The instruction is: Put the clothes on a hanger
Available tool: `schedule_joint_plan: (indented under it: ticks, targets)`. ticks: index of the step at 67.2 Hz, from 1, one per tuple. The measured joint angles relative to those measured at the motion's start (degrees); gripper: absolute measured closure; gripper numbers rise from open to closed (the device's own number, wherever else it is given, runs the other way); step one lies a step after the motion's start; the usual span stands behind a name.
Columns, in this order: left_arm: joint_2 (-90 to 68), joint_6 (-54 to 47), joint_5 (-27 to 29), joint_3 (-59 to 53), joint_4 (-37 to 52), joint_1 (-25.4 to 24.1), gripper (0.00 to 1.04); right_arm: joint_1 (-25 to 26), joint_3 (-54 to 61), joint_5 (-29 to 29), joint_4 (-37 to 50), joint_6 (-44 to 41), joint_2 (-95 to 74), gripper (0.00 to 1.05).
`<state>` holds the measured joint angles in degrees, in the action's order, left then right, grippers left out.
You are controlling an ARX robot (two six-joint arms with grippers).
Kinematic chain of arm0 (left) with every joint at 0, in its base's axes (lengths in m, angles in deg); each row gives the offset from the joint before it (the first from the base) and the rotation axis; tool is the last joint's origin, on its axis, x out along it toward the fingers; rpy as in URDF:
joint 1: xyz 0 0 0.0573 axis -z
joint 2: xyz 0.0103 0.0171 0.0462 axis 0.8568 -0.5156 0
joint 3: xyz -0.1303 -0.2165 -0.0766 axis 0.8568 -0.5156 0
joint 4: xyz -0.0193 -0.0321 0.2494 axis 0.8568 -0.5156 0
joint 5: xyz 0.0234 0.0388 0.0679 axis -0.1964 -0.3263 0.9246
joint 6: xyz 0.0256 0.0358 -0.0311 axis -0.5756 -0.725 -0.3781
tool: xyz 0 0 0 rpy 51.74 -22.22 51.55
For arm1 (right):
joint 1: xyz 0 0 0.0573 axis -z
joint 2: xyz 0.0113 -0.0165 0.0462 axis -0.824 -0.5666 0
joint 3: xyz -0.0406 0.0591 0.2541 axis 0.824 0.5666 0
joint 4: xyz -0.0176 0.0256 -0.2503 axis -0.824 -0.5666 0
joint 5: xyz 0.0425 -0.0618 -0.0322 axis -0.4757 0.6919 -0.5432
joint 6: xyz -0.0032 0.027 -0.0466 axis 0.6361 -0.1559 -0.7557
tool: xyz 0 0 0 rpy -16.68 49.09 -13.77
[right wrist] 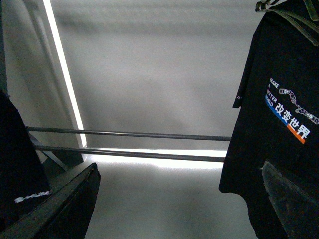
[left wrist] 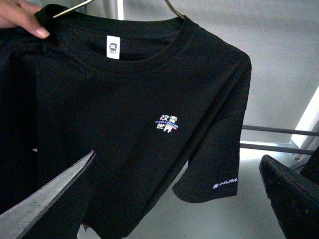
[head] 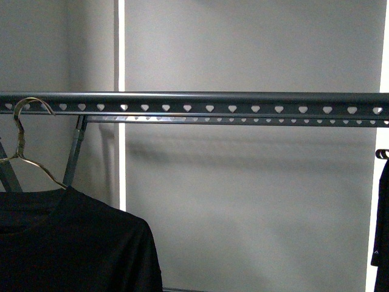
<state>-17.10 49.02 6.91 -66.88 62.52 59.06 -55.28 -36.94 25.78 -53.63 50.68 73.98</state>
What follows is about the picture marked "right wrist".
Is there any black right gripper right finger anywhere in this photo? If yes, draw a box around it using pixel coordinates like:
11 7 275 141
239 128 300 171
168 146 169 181
262 161 319 239

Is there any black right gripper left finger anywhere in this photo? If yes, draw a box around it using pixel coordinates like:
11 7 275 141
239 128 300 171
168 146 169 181
0 163 101 239

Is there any black printed t-shirt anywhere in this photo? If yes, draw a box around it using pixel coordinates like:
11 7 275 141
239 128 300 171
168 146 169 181
219 12 319 239

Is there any metal clothes hanger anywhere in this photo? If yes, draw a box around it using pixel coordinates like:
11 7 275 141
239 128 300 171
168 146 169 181
255 0 319 47

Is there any grey metal drying rack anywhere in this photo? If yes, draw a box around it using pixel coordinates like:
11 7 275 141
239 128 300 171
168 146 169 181
26 127 231 162

